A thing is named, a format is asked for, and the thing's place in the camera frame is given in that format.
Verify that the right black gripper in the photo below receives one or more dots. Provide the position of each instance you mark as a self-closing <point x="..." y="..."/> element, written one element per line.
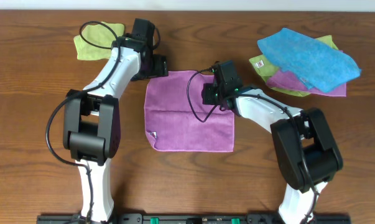
<point x="209" y="94"/>

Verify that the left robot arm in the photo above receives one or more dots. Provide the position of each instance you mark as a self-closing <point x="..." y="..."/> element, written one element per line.
<point x="92" y="129"/>

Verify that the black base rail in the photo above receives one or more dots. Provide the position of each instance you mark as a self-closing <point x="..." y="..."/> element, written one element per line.
<point x="137" y="218"/>

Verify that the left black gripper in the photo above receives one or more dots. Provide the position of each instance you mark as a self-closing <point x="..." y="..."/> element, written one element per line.
<point x="159" y="66"/>

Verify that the folded light green cloth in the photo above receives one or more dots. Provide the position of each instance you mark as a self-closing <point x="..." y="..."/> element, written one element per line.
<point x="98" y="35"/>

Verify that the purple microfiber cloth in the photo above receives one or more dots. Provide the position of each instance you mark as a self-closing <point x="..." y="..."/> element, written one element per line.
<point x="172" y="110"/>

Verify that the blue microfiber cloth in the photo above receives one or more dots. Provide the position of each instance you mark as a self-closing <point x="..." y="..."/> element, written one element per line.
<point x="314" y="62"/>

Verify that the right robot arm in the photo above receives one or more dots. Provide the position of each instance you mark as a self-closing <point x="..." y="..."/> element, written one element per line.
<point x="307" y="154"/>

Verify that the green cloth with label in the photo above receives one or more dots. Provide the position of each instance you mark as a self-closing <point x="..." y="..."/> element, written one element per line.
<point x="264" y="68"/>

